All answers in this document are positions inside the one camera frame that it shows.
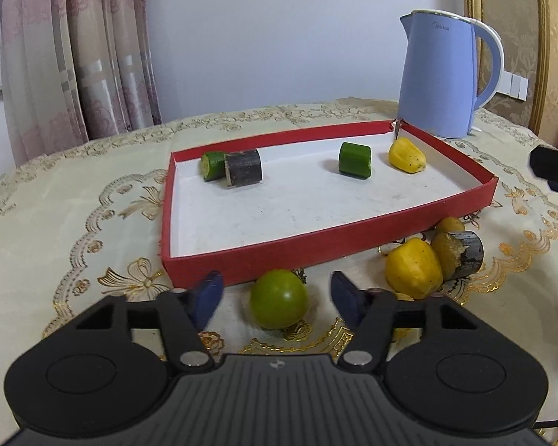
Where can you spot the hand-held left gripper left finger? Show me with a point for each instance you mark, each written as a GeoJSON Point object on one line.
{"type": "Point", "coordinates": [207, 297]}

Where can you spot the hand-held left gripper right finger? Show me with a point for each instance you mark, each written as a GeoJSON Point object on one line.
{"type": "Point", "coordinates": [346, 295]}

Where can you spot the green tomato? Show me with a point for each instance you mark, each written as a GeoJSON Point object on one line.
{"type": "Point", "coordinates": [279, 299]}

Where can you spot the yellow jackfruit piece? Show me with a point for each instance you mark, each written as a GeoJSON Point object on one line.
{"type": "Point", "coordinates": [407, 155]}
{"type": "Point", "coordinates": [411, 267]}

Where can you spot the red cardboard tray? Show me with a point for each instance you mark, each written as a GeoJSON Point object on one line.
{"type": "Point", "coordinates": [283, 255]}

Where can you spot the brown longan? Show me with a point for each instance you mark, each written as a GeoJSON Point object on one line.
{"type": "Point", "coordinates": [451, 225]}

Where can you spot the dark sugarcane piece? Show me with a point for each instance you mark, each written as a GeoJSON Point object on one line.
{"type": "Point", "coordinates": [244, 167]}
{"type": "Point", "coordinates": [465, 253]}

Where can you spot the green cucumber piece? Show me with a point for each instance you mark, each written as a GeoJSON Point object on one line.
{"type": "Point", "coordinates": [211, 167]}
{"type": "Point", "coordinates": [353, 160]}

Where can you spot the blue electric kettle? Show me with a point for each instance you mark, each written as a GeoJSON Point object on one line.
{"type": "Point", "coordinates": [437, 79]}

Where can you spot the pink patterned curtain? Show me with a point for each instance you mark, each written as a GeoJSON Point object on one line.
{"type": "Point", "coordinates": [97, 55]}

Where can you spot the white light switch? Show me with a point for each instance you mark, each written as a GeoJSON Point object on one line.
{"type": "Point", "coordinates": [516, 87]}

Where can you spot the gold framed wall panel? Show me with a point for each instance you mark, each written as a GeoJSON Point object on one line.
{"type": "Point", "coordinates": [541, 55]}

